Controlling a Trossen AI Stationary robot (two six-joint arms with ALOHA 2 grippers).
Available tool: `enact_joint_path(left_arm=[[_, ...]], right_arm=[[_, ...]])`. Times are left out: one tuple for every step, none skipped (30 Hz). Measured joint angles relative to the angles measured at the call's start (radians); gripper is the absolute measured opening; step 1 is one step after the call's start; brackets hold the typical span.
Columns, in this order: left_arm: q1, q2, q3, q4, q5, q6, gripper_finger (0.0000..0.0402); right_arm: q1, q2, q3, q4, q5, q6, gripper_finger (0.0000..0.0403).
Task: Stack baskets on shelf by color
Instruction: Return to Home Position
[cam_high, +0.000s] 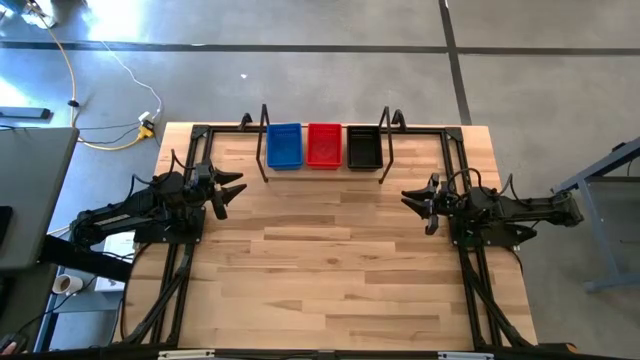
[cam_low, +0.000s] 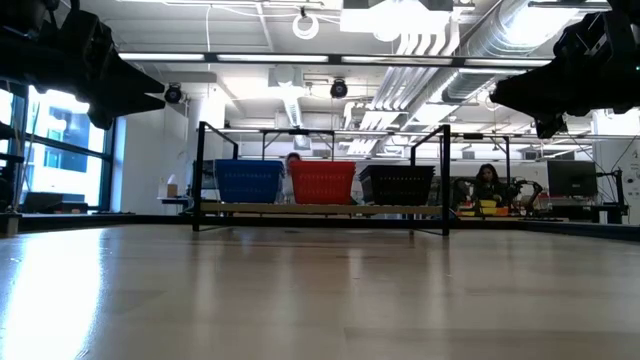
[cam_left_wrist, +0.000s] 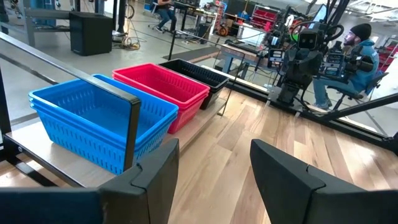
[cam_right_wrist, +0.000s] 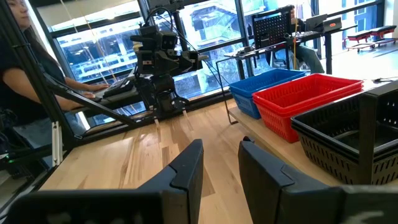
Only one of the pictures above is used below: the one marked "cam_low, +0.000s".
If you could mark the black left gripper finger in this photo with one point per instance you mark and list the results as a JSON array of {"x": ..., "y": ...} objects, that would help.
[
  {"x": 130, "y": 80},
  {"x": 125, "y": 106}
]

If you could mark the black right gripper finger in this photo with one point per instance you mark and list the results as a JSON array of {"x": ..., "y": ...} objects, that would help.
[
  {"x": 535, "y": 86},
  {"x": 545, "y": 112}
]

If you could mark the red slotted plastic basket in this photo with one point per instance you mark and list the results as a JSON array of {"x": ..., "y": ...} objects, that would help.
[
  {"x": 322, "y": 164},
  {"x": 322, "y": 190}
]

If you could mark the black background robot arm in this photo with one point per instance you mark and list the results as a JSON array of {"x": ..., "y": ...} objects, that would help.
[{"x": 530, "y": 186}]

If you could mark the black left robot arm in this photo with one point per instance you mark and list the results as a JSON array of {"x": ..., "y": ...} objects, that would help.
[{"x": 20, "y": 50}]

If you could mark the black metal wooden shelf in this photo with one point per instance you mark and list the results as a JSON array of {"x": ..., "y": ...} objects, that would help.
[{"x": 325, "y": 209}]

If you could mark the black computer monitor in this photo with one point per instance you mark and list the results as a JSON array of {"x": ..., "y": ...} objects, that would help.
[{"x": 571, "y": 180}]

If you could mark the large window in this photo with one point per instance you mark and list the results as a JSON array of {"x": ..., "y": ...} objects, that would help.
[{"x": 65, "y": 165}]

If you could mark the black overhead light bar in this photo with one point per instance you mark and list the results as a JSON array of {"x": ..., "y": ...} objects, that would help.
[{"x": 212, "y": 57}]

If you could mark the person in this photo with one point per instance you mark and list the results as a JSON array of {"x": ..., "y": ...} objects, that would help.
[
  {"x": 291, "y": 165},
  {"x": 487, "y": 185}
]

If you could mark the small cardboard box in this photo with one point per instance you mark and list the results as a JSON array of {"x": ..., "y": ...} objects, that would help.
[{"x": 172, "y": 191}]

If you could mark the black background stand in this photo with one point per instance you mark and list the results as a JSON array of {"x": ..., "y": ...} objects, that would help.
[{"x": 620, "y": 190}]

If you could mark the yellow block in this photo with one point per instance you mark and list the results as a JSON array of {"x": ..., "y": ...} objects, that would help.
[{"x": 487, "y": 204}]

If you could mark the white ceiling pipe bundle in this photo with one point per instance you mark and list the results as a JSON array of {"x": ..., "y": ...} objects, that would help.
[{"x": 415, "y": 85}]

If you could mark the black case by window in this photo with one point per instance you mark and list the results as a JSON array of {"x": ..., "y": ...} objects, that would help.
[{"x": 50, "y": 202}]

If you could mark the black round ceiling camera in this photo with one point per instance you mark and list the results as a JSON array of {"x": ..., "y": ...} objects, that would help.
[
  {"x": 338, "y": 89},
  {"x": 173, "y": 94}
]

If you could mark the silver ventilation duct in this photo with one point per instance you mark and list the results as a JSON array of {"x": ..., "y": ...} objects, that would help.
[{"x": 500, "y": 35}]

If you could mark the black table edge rail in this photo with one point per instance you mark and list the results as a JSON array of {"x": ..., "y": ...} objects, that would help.
[{"x": 100, "y": 220}]

